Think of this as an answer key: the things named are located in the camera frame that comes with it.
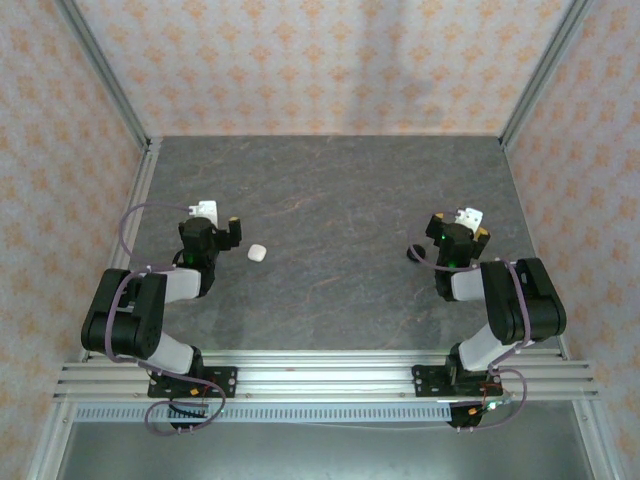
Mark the white earbud charging case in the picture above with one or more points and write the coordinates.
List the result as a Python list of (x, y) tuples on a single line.
[(256, 252)]

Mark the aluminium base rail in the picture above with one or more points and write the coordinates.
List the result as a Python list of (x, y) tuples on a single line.
[(325, 375)]

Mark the small circuit board with LED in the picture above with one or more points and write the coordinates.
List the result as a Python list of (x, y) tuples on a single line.
[(492, 406)]

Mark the grey metal base panel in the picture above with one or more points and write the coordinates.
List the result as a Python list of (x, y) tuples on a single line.
[(325, 455)]

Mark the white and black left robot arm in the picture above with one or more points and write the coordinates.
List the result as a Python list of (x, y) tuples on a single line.
[(140, 320)]

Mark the small black bracket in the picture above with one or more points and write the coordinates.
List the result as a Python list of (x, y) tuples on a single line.
[(182, 428), (462, 422)]

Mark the aluminium side frame rail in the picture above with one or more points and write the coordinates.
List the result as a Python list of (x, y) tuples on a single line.
[(592, 440), (150, 157)]

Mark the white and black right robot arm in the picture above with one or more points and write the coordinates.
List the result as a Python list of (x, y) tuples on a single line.
[(540, 300)]

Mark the aluminium upright frame post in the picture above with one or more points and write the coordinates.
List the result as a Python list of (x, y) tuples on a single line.
[(104, 70), (545, 70)]

